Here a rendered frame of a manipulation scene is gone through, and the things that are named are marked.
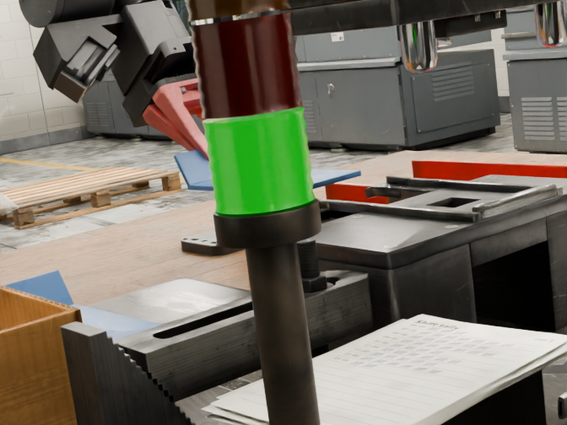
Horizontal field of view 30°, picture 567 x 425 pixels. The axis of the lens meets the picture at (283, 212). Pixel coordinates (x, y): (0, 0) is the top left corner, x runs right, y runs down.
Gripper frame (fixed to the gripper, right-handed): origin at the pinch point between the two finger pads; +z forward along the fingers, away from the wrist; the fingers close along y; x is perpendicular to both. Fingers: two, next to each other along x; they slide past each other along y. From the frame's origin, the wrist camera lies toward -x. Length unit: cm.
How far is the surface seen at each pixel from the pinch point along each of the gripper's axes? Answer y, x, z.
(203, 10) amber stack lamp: 44, -28, 12
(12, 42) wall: -872, 445, -545
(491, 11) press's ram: 31.3, 1.3, 7.9
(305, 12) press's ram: 27.8, -9.1, 3.7
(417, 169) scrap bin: -3.3, 23.5, 5.2
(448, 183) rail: 19.2, 3.2, 14.0
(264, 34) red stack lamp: 44, -27, 14
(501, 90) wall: -519, 676, -204
